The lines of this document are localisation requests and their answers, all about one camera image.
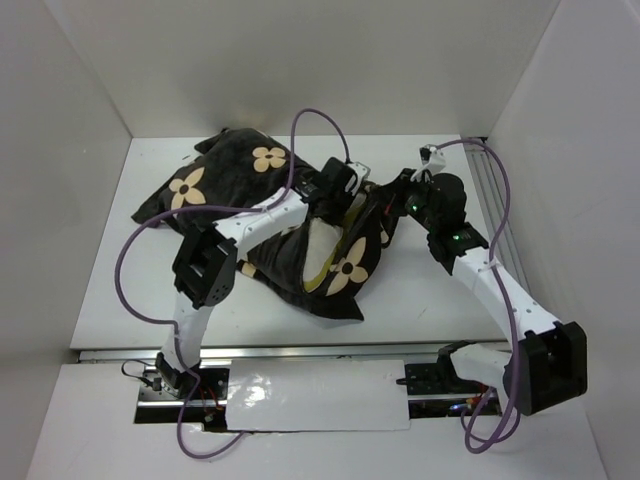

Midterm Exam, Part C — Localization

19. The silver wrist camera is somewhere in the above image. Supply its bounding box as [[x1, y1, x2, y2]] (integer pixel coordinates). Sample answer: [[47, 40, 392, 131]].
[[410, 144, 446, 182], [348, 162, 371, 189]]

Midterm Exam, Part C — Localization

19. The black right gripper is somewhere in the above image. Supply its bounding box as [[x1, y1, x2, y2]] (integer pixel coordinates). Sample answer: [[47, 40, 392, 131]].
[[373, 167, 441, 232]]

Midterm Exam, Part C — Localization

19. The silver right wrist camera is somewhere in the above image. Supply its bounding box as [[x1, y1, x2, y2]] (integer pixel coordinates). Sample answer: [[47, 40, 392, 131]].
[[410, 144, 446, 182]]

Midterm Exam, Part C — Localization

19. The black floral pillowcase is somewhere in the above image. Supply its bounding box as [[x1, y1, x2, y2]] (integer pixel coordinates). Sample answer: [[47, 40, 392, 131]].
[[131, 128, 397, 322]]

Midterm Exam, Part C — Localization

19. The cream pillow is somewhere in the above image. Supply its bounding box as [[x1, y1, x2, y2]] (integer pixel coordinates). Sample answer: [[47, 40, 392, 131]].
[[302, 194, 369, 296]]

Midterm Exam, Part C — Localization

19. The white cover plate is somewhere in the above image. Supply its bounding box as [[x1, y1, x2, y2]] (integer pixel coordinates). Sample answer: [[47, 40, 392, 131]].
[[225, 359, 410, 432]]

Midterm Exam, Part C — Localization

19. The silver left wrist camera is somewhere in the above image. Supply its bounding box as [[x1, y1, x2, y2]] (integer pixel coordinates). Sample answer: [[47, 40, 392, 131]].
[[348, 162, 371, 189]]

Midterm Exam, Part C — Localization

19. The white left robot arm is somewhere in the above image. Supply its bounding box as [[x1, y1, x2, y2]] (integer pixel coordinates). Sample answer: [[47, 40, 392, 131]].
[[155, 158, 370, 399]]

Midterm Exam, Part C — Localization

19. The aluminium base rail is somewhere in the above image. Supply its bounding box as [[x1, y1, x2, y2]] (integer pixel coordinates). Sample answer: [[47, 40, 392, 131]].
[[78, 341, 453, 363]]

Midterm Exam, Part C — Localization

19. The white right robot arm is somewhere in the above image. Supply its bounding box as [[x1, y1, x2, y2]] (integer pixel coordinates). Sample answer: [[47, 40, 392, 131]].
[[387, 169, 588, 416]]

